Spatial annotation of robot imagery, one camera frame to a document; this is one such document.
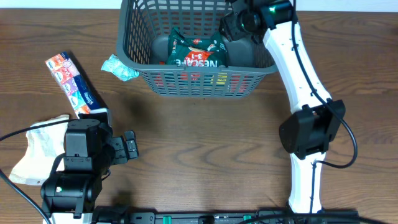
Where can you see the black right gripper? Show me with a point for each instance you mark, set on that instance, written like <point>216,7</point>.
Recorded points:
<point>228,23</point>

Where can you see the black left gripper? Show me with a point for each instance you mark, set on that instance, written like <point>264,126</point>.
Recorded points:
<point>132,151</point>

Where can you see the green Nescafe coffee bag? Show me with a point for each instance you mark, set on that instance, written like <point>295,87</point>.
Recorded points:
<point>196,52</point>

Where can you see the Kleenex tissue multipack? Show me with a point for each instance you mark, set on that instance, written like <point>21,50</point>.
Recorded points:
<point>74,85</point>

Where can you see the teal packet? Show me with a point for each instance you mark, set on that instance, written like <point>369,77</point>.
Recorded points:
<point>118,69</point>

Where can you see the beige paper pouch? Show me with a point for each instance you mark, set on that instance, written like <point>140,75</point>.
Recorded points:
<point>44,145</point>

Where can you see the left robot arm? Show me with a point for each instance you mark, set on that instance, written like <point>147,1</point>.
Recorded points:
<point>75,180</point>

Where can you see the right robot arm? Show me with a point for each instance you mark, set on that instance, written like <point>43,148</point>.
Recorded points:
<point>314,118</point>

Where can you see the grey plastic basket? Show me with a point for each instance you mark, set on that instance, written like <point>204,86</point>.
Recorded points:
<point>145,26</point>

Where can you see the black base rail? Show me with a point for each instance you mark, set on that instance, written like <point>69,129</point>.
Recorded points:
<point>126,215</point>

